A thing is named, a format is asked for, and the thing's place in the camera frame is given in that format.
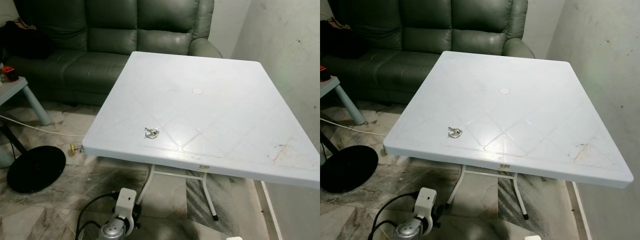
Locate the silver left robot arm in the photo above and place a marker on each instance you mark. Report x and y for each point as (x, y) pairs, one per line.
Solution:
(407, 232)
(112, 231)

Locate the silver key bunch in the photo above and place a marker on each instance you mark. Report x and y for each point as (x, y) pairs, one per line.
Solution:
(151, 132)
(455, 132)

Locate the small yellow red object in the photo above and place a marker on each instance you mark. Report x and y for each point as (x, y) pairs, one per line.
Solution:
(75, 148)

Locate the black round stand base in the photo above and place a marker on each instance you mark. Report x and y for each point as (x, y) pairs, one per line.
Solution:
(348, 170)
(36, 169)

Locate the white plastic folding table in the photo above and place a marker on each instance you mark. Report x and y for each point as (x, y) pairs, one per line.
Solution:
(210, 120)
(515, 122)

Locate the black stand leg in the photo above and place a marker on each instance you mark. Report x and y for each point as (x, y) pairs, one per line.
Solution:
(11, 136)
(326, 144)

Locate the white round table cap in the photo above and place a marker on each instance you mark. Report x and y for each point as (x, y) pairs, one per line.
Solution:
(504, 91)
(197, 91)

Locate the green leather sofa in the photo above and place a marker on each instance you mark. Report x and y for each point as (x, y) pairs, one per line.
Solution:
(415, 65)
(100, 67)

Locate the pale blue side table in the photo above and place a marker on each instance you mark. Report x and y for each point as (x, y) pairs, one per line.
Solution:
(331, 86)
(15, 87)

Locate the red and black device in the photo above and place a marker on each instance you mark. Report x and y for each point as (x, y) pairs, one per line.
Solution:
(324, 74)
(9, 74)

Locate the black bag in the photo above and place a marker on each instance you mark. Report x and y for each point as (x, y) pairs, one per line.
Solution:
(337, 42)
(22, 45)

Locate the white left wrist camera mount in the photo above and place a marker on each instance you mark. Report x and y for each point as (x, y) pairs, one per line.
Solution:
(425, 200)
(125, 201)

